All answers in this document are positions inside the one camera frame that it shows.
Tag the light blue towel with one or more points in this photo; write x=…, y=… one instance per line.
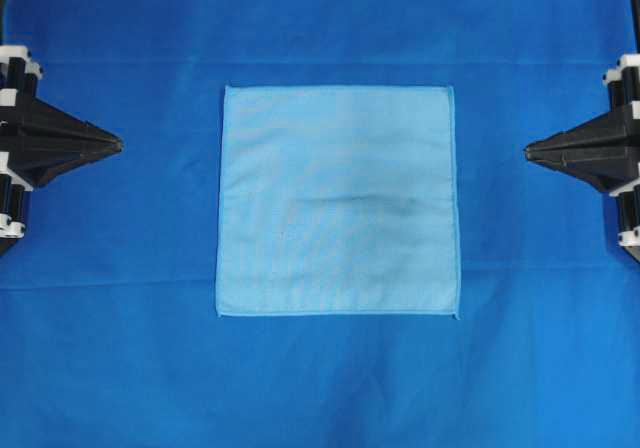
x=338, y=200

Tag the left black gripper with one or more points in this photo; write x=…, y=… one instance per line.
x=23, y=116

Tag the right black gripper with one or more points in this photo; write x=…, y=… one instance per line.
x=608, y=171

